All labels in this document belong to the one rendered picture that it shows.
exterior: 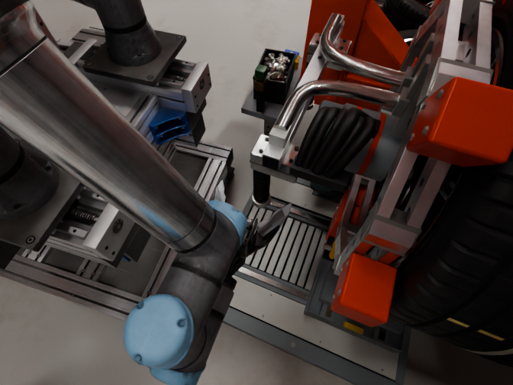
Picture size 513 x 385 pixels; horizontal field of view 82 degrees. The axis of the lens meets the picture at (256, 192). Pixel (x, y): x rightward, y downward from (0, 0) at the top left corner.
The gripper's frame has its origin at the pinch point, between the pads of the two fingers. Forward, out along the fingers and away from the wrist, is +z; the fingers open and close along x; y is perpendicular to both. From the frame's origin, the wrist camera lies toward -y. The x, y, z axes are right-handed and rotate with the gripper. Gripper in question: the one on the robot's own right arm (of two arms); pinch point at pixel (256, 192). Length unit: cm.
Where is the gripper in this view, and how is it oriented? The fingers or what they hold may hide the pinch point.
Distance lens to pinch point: 61.1
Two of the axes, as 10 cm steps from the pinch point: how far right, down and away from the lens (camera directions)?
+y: 0.0, -5.0, -8.6
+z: 3.5, -8.1, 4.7
